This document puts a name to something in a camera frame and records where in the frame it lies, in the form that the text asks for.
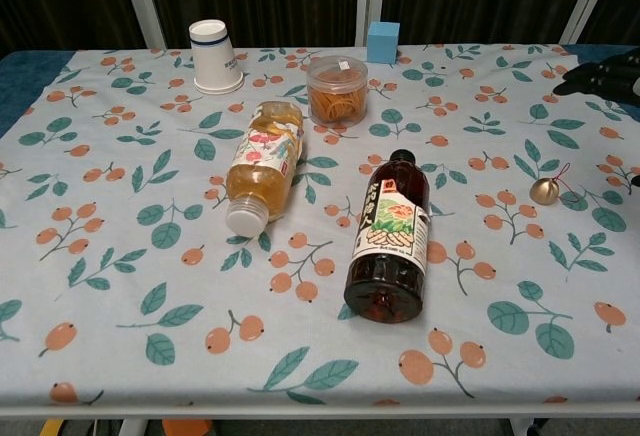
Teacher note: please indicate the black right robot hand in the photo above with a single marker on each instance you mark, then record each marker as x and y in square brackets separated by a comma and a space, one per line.
[600, 77]

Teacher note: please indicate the light blue foam cube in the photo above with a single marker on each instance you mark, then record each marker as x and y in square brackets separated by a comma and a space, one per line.
[383, 42]

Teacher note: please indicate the clear jar of rubber bands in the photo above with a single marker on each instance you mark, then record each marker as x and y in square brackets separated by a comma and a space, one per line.
[337, 90]

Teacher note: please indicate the dark brown tea bottle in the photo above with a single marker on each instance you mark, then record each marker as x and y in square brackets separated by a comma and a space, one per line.
[392, 241]

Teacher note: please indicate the yellow tea bottle floral label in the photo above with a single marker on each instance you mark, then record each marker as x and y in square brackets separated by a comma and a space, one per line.
[265, 166]

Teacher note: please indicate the white paper cup blue stripe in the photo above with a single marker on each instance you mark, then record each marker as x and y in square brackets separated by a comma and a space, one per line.
[215, 58]

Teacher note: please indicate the floral fruit print tablecloth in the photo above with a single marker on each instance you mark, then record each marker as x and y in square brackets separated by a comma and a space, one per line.
[150, 236]

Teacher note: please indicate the orange object under table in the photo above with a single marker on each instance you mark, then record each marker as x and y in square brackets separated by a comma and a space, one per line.
[186, 427]

